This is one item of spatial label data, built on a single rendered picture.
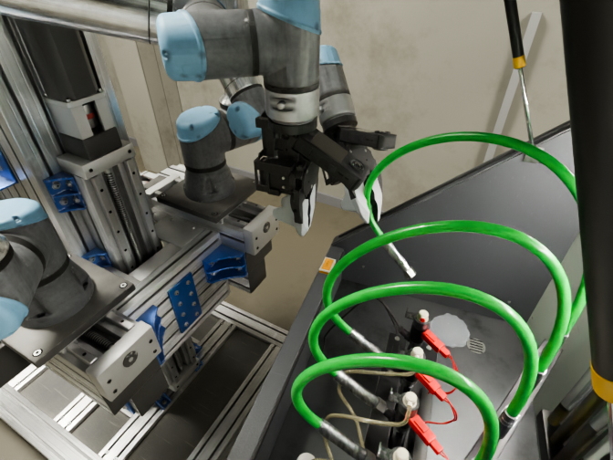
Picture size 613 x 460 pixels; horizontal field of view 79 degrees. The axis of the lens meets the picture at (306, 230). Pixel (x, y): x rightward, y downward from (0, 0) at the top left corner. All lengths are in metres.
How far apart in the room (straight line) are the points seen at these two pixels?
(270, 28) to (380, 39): 1.89
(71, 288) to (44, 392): 1.08
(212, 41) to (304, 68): 0.11
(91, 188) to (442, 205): 0.80
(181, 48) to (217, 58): 0.04
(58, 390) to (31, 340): 1.02
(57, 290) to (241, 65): 0.58
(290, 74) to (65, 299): 0.62
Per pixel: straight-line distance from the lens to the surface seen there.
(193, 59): 0.48
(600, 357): 0.23
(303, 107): 0.52
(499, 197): 0.91
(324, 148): 0.55
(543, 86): 2.27
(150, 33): 0.61
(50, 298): 0.87
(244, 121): 0.77
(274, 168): 0.56
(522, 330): 0.46
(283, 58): 0.49
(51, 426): 1.82
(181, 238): 1.14
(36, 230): 0.80
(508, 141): 0.57
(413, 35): 2.30
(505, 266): 1.02
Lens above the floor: 1.63
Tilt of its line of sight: 38 degrees down
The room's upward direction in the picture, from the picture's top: straight up
